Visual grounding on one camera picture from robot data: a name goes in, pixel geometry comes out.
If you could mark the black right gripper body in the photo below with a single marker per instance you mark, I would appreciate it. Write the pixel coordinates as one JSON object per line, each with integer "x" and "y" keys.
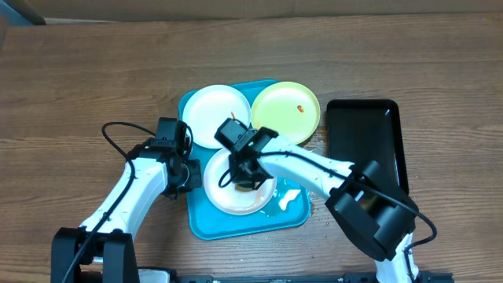
{"x": 250, "y": 178}

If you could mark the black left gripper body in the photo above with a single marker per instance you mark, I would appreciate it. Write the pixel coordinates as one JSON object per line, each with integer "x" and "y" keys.
{"x": 192, "y": 178}

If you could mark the green yellow sponge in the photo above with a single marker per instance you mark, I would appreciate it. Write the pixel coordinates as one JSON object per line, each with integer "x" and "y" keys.
{"x": 245, "y": 187}

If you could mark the white plate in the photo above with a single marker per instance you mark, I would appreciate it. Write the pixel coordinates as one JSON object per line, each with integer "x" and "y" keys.
{"x": 227, "y": 199}
{"x": 209, "y": 107}

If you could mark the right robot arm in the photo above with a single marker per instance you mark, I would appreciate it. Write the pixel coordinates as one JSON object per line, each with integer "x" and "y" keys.
{"x": 373, "y": 211}

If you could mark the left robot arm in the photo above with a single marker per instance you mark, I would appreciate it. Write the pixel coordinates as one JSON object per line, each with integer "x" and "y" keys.
{"x": 101, "y": 249}

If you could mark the teal plastic tray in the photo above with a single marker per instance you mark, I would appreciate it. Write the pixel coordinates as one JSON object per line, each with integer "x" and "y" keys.
{"x": 209, "y": 223}

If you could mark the black rectangular tray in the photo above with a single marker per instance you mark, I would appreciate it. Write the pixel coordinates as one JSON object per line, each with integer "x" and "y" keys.
{"x": 360, "y": 130}

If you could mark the white soap smear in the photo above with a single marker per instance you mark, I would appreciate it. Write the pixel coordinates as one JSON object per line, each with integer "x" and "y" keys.
{"x": 287, "y": 197}

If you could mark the light green plate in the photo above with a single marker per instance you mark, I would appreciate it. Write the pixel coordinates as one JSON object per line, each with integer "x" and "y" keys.
{"x": 291, "y": 109}

